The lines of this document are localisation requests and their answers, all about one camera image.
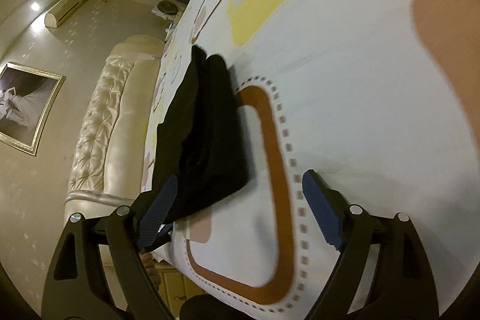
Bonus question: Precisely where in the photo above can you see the patterned white bed sheet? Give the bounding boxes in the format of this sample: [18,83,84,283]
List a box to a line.
[151,0,479,319]

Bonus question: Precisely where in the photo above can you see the white wall air conditioner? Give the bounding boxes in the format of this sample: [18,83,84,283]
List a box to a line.
[44,0,88,28]

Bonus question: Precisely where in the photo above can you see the black pants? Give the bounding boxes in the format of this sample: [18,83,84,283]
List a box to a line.
[151,46,248,223]

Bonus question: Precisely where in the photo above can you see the gold framed wall picture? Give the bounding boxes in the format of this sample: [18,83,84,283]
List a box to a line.
[1,62,65,156]

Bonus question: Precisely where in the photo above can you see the cream tufted leather headboard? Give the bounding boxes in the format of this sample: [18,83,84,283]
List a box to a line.
[64,35,164,218]

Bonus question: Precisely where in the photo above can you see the person left hand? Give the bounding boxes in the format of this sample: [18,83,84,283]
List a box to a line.
[140,253,161,290]

